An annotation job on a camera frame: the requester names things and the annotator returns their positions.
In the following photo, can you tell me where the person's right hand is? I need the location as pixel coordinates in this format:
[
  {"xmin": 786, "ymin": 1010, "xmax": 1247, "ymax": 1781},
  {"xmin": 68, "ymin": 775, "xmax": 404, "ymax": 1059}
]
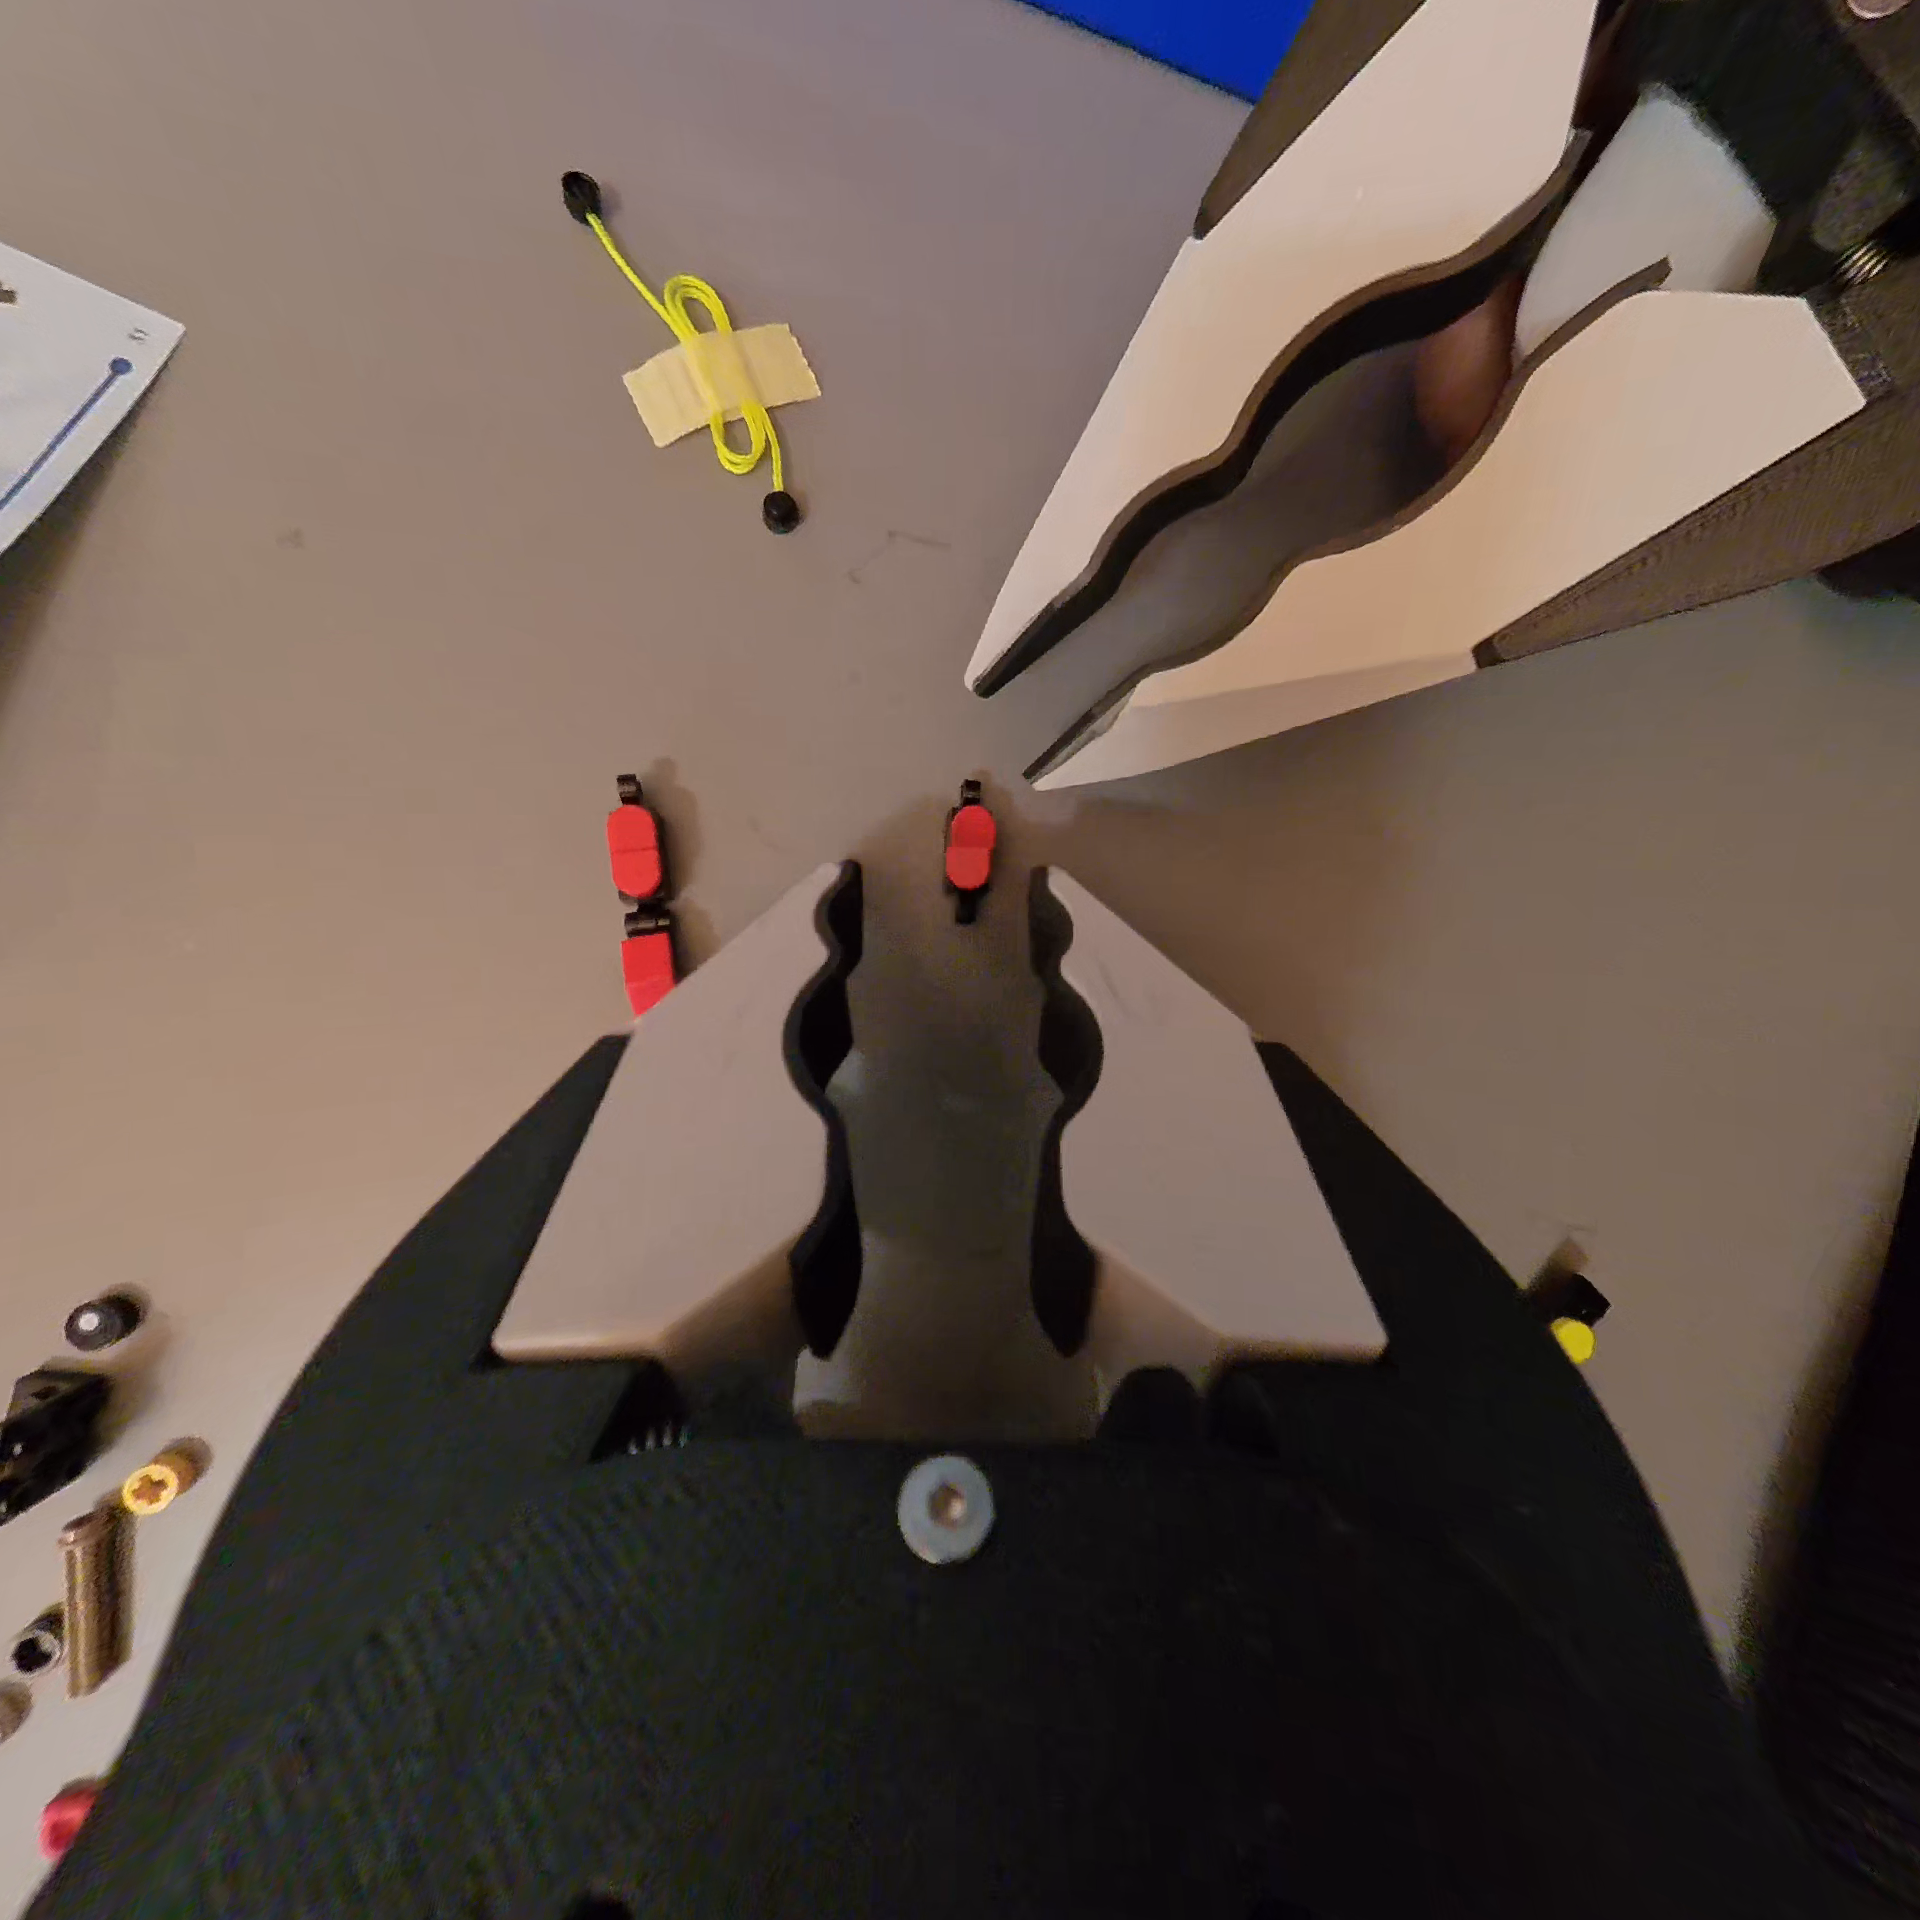
[{"xmin": 1415, "ymin": 282, "xmax": 1528, "ymax": 463}]

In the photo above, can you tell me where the red black lego claw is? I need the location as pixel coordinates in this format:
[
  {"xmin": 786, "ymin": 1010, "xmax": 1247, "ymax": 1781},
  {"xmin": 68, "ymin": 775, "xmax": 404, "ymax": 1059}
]
[{"xmin": 603, "ymin": 773, "xmax": 681, "ymax": 1021}]

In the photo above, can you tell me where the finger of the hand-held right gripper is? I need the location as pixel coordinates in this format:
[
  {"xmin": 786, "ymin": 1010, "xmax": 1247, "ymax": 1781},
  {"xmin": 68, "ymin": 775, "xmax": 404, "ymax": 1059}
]
[
  {"xmin": 1023, "ymin": 258, "xmax": 1872, "ymax": 794},
  {"xmin": 963, "ymin": 0, "xmax": 1601, "ymax": 703}
]

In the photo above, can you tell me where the yellow string with tape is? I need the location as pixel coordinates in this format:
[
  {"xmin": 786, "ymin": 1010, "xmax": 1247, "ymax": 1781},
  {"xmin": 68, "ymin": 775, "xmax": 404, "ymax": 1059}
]
[{"xmin": 557, "ymin": 169, "xmax": 824, "ymax": 538}]

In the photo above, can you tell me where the blue plastic bin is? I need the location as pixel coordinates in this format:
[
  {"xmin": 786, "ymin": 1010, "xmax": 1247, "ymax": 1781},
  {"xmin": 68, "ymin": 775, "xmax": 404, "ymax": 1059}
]
[{"xmin": 1020, "ymin": 0, "xmax": 1322, "ymax": 109}]

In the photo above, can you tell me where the tan lego axle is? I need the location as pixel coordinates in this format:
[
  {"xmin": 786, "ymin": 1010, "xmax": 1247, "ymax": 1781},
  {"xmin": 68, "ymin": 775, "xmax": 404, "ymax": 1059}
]
[{"xmin": 55, "ymin": 1505, "xmax": 139, "ymax": 1701}]

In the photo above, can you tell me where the black yellow lego scorpion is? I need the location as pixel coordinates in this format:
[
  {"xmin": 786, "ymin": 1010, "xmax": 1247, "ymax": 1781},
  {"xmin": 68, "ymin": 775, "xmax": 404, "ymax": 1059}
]
[{"xmin": 1521, "ymin": 1227, "xmax": 1616, "ymax": 1368}]

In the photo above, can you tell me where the small black red lego assembly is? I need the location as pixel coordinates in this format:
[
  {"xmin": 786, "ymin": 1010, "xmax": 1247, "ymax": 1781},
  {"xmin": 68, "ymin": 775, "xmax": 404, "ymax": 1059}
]
[{"xmin": 940, "ymin": 779, "xmax": 1001, "ymax": 926}]

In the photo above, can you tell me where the black lego bracket with pin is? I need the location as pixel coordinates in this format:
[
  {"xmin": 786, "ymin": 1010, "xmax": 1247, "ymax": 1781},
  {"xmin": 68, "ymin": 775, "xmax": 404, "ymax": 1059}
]
[{"xmin": 0, "ymin": 1287, "xmax": 150, "ymax": 1525}]

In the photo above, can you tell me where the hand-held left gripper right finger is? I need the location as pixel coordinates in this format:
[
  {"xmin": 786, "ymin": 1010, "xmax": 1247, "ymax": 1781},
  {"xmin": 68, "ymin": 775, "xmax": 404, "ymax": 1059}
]
[{"xmin": 1026, "ymin": 864, "xmax": 1391, "ymax": 1368}]

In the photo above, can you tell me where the lego instruction booklet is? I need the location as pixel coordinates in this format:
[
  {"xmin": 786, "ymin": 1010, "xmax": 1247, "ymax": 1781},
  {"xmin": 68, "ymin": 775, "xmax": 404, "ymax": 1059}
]
[{"xmin": 0, "ymin": 240, "xmax": 188, "ymax": 558}]

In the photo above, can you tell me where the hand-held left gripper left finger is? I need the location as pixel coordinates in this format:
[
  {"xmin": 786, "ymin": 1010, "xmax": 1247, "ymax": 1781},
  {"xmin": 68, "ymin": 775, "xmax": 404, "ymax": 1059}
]
[{"xmin": 487, "ymin": 858, "xmax": 868, "ymax": 1363}]

